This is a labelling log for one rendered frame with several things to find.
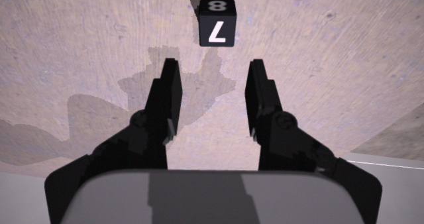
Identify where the black number cube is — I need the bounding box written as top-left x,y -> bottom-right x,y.
198,0 -> 237,47

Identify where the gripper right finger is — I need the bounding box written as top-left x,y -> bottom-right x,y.
244,59 -> 382,224

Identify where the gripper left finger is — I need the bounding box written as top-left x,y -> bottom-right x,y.
44,58 -> 183,224

